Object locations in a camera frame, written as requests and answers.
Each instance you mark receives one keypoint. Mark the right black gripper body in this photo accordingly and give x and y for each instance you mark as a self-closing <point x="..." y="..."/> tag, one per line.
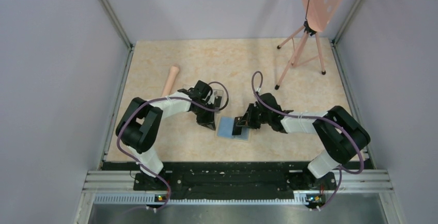
<point x="256" y="114"/>

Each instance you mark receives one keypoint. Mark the beige wooden cylinder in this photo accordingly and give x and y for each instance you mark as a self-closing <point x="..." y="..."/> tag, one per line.
<point x="173" y="72"/>

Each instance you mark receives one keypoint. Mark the clear plastic card box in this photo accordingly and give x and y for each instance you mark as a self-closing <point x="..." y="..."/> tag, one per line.
<point x="204" y="92"/>

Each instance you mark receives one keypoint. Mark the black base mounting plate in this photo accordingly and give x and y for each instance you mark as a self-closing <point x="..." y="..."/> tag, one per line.
<point x="235" y="180"/>

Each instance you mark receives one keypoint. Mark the pink tripod music stand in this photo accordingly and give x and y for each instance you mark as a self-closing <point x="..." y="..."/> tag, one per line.
<point x="318" y="14"/>

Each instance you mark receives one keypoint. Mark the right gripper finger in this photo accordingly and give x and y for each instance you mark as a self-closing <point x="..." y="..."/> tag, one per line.
<point x="238" y="125"/>
<point x="253" y="126"/>

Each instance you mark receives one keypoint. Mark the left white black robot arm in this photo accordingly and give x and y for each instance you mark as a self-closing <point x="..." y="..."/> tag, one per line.
<point x="139" y="125"/>

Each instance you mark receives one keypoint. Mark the aluminium frame rail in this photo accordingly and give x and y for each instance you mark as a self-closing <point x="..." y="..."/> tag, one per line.
<point x="117" y="187"/>

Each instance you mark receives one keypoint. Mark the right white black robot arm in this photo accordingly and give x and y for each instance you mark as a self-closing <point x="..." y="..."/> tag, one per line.
<point x="341" y="135"/>

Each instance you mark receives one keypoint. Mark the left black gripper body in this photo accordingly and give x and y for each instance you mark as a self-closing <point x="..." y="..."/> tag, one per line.
<point x="203" y="115"/>

